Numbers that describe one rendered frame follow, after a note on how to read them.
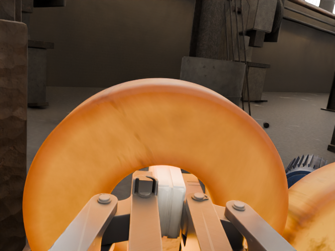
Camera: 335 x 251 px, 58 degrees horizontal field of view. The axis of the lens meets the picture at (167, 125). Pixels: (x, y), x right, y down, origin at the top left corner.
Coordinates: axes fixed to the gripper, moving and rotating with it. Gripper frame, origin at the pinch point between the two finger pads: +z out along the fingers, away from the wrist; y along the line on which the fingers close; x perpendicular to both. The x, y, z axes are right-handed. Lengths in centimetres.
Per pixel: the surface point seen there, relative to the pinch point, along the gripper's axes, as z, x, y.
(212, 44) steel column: 395, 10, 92
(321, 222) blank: -1.5, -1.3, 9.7
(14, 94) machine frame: 21.0, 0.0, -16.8
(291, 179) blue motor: 130, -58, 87
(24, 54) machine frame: 21.9, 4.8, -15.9
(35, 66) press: 413, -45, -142
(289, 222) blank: -0.9, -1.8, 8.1
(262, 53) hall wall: 1064, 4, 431
